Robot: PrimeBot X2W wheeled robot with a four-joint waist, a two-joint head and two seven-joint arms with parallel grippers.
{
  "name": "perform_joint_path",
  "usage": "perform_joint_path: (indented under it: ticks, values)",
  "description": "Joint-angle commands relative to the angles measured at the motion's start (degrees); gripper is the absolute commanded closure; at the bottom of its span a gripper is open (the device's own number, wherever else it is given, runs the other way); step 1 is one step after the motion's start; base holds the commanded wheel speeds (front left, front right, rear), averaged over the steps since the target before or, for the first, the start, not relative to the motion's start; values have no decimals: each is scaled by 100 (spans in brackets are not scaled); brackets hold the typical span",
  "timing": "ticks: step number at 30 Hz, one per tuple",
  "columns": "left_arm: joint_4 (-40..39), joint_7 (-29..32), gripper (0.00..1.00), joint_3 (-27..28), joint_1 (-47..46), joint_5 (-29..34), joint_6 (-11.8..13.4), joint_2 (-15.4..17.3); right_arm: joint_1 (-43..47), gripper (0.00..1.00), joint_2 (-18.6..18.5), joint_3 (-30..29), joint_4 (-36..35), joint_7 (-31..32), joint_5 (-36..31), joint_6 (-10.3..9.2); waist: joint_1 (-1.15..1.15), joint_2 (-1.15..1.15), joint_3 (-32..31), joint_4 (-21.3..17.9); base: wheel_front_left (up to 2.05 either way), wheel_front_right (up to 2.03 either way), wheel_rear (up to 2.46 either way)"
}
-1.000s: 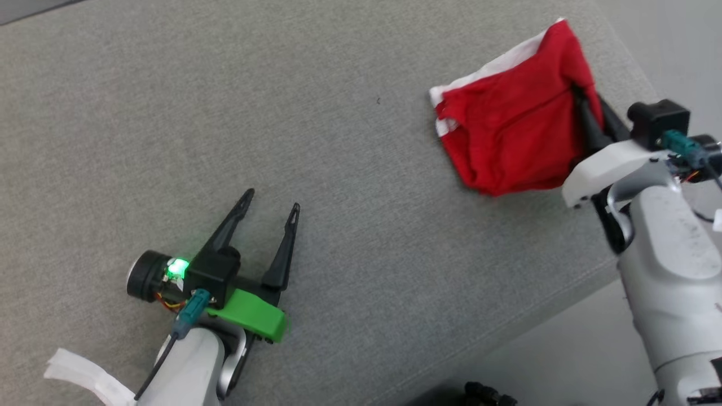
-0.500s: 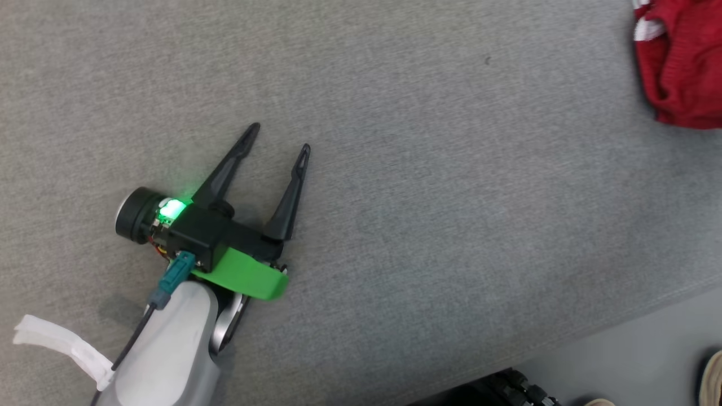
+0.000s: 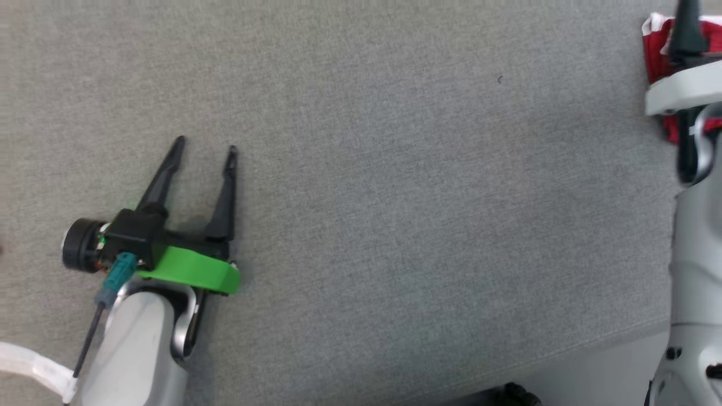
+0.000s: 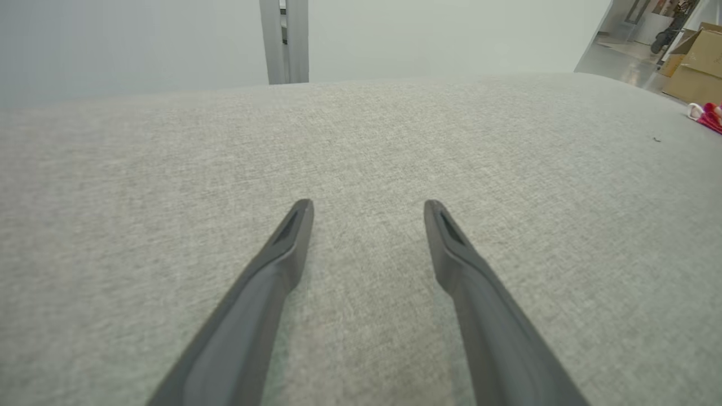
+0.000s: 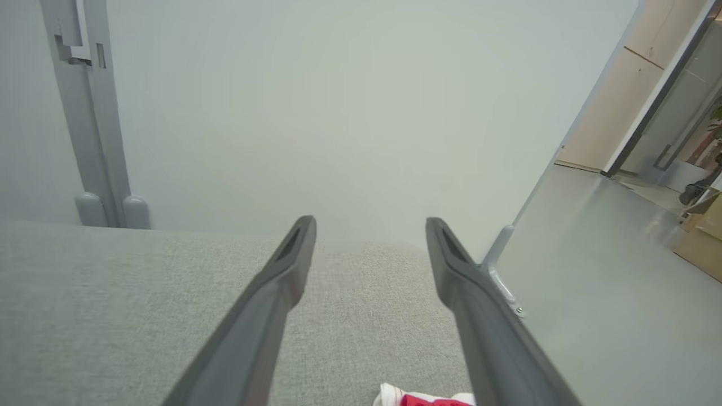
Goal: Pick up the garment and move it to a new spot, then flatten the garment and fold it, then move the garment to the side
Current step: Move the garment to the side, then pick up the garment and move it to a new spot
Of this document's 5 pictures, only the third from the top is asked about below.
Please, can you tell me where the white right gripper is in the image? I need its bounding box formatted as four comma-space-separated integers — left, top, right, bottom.
644, 0, 722, 117

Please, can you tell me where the teal plug black cable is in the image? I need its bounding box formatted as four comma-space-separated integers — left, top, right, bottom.
73, 252, 138, 379

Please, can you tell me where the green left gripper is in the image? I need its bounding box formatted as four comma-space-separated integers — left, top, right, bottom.
137, 135, 242, 295

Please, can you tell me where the white cable sleeve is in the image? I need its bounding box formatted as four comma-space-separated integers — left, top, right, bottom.
0, 342, 78, 404

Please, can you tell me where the red and white garment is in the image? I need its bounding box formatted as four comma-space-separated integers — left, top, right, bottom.
641, 12, 722, 145

